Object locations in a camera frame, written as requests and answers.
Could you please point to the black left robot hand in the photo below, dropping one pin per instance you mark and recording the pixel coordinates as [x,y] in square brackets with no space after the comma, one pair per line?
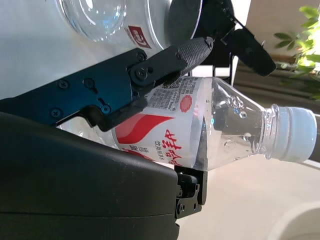
[185,17]

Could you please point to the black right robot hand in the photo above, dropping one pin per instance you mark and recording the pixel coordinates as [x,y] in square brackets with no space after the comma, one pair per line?
[75,187]

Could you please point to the clear glass cup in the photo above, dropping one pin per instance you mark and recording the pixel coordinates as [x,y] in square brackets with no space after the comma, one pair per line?
[100,15]

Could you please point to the clear plastic water bottle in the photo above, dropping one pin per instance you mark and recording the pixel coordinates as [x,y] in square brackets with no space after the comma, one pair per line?
[162,125]

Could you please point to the green leafy plant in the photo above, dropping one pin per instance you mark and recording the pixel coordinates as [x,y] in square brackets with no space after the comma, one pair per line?
[310,37]

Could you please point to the white round basin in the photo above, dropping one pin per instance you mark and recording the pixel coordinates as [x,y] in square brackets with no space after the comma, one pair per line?
[300,222]

